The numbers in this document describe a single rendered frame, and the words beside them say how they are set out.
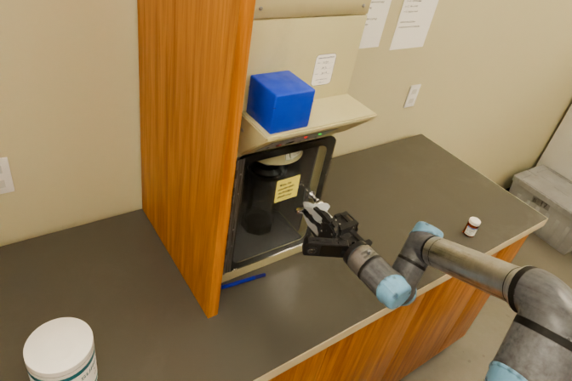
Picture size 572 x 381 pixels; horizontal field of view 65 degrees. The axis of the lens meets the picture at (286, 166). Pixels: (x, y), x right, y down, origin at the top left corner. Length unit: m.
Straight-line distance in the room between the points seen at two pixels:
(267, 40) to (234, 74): 0.16
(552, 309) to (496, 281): 0.13
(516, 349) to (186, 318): 0.79
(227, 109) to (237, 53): 0.11
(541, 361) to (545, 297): 0.11
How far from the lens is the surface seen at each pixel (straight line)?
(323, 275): 1.45
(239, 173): 1.09
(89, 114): 1.38
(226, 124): 0.88
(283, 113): 0.92
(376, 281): 1.10
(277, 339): 1.28
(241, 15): 0.80
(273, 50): 0.98
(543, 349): 0.91
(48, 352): 1.10
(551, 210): 3.69
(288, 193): 1.24
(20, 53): 1.28
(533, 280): 0.96
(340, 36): 1.08
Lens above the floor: 1.99
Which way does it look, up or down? 34 degrees down
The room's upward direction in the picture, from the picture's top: 11 degrees clockwise
